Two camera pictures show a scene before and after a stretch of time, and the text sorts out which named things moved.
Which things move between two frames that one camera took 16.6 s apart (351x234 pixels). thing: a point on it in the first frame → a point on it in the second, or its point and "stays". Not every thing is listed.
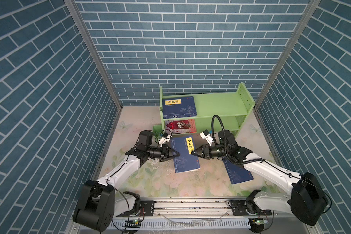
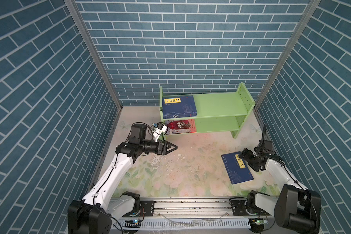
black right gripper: (200, 148) → (246, 156)
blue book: (236, 172) stays
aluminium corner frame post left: (75, 12) stays
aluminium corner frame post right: (304, 20) stays
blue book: (186, 161) → (179, 107)
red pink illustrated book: (176, 126) stays
